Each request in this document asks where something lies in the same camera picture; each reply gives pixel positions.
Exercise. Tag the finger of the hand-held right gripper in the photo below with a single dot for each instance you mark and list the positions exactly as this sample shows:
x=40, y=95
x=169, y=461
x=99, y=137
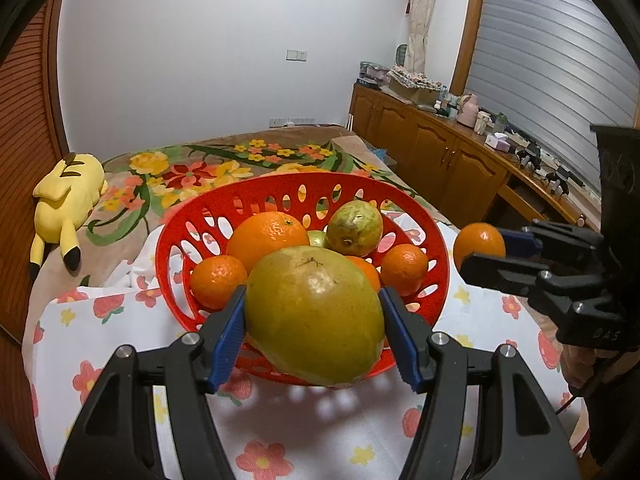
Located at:
x=495, y=272
x=520, y=244

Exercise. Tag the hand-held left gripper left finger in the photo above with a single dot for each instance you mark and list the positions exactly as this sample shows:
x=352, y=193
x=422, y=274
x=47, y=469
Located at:
x=227, y=335

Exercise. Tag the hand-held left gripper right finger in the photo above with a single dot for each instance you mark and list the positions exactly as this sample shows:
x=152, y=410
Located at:
x=405, y=340

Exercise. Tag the small tangerine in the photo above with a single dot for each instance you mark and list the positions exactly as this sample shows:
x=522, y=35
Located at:
x=405, y=268
x=369, y=270
x=477, y=242
x=218, y=280

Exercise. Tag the red perforated plastic basket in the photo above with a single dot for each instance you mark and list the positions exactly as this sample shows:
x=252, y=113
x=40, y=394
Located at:
x=180, y=260

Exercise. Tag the yellow green citrus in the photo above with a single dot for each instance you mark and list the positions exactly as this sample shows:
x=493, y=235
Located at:
x=317, y=239
x=355, y=225
x=315, y=315

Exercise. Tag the large orange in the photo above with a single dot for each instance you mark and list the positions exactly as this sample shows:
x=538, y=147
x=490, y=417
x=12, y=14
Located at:
x=265, y=240

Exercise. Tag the person's right hand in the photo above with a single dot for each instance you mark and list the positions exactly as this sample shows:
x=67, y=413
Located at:
x=577, y=365

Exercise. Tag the row of small desk items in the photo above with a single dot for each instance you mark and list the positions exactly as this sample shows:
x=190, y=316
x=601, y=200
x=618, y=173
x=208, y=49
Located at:
x=530, y=152

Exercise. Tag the white flower print cloth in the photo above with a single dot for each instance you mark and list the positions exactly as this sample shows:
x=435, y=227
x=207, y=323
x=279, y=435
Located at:
x=310, y=435

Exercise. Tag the wooden cabinet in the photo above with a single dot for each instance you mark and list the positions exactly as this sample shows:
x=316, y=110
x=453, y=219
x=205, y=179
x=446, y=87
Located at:
x=430, y=145

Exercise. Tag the pink kettle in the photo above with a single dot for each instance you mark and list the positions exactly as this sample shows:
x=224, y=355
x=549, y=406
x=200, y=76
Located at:
x=468, y=110

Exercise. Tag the grey window blind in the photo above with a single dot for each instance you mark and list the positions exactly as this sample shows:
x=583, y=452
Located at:
x=550, y=60

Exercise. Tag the cardboard box with clutter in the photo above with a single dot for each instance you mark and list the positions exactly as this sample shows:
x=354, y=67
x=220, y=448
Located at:
x=415, y=87

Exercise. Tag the yellow plush toy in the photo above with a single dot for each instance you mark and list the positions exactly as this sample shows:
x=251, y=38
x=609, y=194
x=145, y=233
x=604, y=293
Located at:
x=65, y=190

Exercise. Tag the beige curtain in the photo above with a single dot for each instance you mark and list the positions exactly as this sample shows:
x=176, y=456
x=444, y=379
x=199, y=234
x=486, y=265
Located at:
x=420, y=35

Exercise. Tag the wooden window frame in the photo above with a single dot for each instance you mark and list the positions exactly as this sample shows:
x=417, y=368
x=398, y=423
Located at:
x=467, y=35

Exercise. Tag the white wall switch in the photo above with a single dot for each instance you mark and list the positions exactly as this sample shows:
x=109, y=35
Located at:
x=296, y=54

